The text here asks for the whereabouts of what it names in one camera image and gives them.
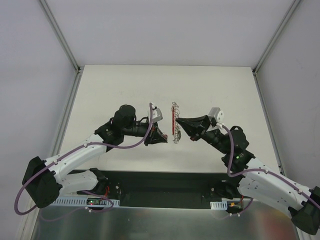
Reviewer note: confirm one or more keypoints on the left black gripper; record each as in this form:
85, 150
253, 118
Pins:
151, 133

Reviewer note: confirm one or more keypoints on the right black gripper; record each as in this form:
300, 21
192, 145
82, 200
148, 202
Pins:
203, 128

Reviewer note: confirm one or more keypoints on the red handled metal key holder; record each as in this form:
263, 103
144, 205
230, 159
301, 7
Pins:
176, 131

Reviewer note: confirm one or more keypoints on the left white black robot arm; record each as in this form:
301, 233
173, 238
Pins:
46, 180

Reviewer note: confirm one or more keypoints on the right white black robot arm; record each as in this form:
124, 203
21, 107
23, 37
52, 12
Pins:
257, 181

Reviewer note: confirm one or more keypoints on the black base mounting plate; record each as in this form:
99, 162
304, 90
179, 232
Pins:
175, 190

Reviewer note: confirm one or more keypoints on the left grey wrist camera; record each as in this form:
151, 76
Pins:
155, 113

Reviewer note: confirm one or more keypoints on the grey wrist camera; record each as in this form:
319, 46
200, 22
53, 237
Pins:
155, 113
216, 116

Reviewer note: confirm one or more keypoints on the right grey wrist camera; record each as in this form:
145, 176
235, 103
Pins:
216, 116

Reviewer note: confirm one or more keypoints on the right aluminium table rail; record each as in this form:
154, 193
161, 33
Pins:
268, 123

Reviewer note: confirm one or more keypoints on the aluminium table rail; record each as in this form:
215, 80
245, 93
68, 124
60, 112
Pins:
268, 123
26, 228

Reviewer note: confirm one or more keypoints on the right white cable duct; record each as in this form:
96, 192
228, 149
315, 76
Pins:
219, 205

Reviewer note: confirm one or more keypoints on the white cable duct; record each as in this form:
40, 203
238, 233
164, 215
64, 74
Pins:
219, 205
76, 201

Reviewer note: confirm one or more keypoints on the left aluminium table rail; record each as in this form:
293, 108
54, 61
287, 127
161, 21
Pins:
26, 228

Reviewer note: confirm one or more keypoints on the left white cable duct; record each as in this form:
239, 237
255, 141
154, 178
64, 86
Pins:
76, 201

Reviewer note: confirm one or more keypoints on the right aluminium frame post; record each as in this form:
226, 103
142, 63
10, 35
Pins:
277, 34

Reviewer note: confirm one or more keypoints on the aluminium frame post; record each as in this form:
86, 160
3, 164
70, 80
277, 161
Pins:
59, 34
277, 34

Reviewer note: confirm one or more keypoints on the left aluminium frame post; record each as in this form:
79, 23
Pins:
59, 34

